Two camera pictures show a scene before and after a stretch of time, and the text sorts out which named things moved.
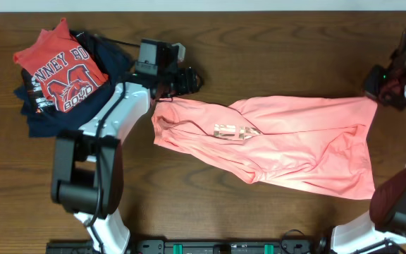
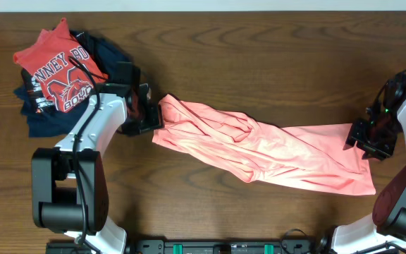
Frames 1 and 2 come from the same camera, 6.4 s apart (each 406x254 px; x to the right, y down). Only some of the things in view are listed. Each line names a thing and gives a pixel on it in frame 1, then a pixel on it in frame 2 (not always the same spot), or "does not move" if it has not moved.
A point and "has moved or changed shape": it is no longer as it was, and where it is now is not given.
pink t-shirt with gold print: (321, 144) has moved or changed shape
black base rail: (195, 246) does not move
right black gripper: (376, 73) → (378, 153)
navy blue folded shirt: (113, 59) does not move
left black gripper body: (170, 85) → (133, 122)
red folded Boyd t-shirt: (58, 58) does not move
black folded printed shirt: (37, 102) does not move
